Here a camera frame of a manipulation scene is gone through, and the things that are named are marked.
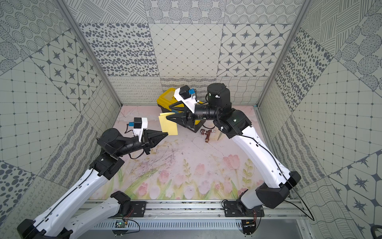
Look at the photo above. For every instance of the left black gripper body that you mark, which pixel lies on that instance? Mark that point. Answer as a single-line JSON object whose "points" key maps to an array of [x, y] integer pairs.
{"points": [[144, 139]]}

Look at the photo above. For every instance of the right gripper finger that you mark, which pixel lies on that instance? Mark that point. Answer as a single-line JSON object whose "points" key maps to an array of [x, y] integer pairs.
{"points": [[178, 118], [178, 107]]}

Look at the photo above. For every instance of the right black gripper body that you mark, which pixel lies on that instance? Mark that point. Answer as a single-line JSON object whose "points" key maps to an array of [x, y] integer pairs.
{"points": [[192, 117]]}

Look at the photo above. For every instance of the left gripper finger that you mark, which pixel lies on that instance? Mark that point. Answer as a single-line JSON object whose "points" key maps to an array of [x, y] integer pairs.
{"points": [[150, 132], [155, 140]]}

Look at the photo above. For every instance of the yellow square paper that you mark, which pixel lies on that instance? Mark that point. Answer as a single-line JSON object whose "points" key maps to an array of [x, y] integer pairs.
{"points": [[168, 126]]}

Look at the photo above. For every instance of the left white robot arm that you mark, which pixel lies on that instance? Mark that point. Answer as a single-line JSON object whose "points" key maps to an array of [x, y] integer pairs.
{"points": [[59, 221]]}

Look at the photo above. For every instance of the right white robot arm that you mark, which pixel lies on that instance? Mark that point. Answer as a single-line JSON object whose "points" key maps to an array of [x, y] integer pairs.
{"points": [[217, 107]]}

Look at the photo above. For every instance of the yellow black toolbox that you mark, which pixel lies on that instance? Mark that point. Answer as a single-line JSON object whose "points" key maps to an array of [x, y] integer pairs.
{"points": [[166, 99]]}

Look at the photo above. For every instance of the brown brass water tap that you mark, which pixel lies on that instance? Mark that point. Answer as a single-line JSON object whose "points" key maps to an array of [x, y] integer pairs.
{"points": [[207, 133]]}

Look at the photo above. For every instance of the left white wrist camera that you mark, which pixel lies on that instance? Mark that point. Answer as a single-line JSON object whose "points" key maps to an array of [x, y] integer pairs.
{"points": [[138, 126]]}

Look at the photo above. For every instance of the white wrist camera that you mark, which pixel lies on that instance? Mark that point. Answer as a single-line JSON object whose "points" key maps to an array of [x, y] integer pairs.
{"points": [[187, 96], [138, 126]]}

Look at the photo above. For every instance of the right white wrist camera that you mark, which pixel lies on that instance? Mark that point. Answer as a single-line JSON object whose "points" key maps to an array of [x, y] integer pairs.
{"points": [[187, 96]]}

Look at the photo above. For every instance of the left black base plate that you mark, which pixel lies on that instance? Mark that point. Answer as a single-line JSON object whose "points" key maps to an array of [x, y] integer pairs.
{"points": [[135, 209]]}

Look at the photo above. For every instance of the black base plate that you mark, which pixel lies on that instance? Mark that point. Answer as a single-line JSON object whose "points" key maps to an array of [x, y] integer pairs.
{"points": [[236, 209], [135, 209]]}

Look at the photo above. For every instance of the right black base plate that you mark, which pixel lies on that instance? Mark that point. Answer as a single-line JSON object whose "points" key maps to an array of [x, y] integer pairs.
{"points": [[236, 209]]}

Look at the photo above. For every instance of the aluminium mounting rail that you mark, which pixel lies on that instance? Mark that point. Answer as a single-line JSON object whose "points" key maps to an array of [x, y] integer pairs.
{"points": [[213, 209]]}

